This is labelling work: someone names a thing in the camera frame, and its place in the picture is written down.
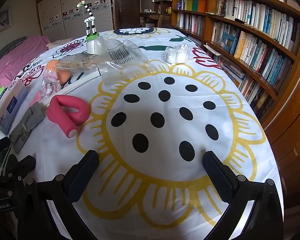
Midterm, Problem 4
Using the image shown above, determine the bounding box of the grey fabric bow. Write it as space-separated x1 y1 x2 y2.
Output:
9 102 44 154

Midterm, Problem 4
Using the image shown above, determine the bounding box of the pink foam hair roller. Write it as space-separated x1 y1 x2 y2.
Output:
47 95 90 138

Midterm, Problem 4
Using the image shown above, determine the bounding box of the pink bristle hair roller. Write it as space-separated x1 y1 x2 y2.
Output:
41 69 61 97

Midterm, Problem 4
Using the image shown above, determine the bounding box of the orange makeup sponge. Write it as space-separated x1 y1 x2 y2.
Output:
46 60 71 85

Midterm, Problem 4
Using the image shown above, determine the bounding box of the cotton swab plastic bag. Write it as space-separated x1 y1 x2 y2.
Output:
56 40 156 85

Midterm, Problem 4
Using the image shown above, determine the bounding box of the bag of cotton balls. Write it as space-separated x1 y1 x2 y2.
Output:
164 44 190 64

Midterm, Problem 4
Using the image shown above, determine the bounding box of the tissue pack blue label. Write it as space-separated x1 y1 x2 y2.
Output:
0 78 28 135

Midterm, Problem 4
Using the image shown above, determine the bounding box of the pink duvet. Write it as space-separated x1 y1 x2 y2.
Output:
0 35 50 88

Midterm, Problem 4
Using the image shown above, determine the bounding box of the grey bed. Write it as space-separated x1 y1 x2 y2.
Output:
0 36 27 60

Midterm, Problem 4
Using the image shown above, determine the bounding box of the floral white tablecloth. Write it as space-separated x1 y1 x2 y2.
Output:
0 27 285 240

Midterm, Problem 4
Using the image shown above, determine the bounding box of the folded cream blanket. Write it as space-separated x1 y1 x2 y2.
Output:
46 38 74 50

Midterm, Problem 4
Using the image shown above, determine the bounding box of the framed wedding photo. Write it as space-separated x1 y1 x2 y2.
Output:
0 9 12 32

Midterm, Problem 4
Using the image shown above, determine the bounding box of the white sliding wardrobe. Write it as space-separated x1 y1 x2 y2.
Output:
36 0 113 42

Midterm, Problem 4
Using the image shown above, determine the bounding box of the zebra giraffe toy figure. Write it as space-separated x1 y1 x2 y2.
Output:
76 0 99 42

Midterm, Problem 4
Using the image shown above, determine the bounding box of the wooden bookshelf with books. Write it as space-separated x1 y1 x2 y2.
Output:
171 0 300 135

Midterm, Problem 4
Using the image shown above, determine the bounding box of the wooden side desk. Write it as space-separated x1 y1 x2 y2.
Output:
140 12 171 28

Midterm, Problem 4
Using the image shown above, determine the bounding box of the dark wooden door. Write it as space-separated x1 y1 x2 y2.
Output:
116 0 141 29

